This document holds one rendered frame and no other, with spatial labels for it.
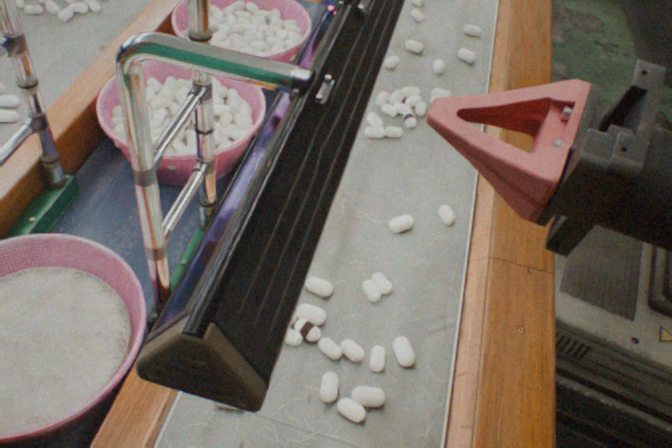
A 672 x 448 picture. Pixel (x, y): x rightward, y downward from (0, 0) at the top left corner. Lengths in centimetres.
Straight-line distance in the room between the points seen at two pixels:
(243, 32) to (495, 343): 79
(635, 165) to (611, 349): 100
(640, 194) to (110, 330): 63
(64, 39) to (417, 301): 81
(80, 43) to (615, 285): 113
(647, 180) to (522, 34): 107
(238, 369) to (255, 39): 96
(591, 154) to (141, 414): 54
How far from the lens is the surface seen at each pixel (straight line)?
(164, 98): 108
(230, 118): 104
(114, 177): 104
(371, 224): 89
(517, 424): 75
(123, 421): 70
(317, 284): 79
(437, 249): 88
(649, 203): 32
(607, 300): 131
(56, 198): 97
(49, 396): 76
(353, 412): 71
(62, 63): 119
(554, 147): 32
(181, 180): 100
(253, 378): 37
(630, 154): 29
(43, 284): 86
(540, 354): 80
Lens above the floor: 140
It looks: 46 degrees down
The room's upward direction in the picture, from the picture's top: 10 degrees clockwise
